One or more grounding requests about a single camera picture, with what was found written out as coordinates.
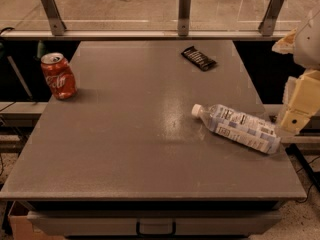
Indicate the black snack bar wrapper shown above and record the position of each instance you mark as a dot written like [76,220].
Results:
[200,60]

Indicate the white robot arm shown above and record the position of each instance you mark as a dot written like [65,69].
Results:
[304,44]

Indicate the metal barrier bracket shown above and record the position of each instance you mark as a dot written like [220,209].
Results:
[56,23]
[183,17]
[267,26]

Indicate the cardboard box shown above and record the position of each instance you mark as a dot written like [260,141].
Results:
[22,228]

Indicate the left metal barrier bracket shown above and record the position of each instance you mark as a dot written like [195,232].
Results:
[56,23]

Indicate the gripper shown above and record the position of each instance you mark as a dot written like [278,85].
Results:
[308,47]

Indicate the middle metal barrier bracket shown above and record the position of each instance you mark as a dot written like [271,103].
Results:
[183,17]

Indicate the right metal barrier bracket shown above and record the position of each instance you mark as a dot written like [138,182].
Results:
[267,26]

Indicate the blue plastic water bottle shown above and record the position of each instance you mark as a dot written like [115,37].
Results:
[240,127]

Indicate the clear barrier panel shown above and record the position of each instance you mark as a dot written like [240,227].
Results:
[220,15]

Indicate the red cola can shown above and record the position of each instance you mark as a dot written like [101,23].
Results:
[58,75]

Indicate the grey drawer with handle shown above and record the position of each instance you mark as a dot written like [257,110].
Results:
[154,223]

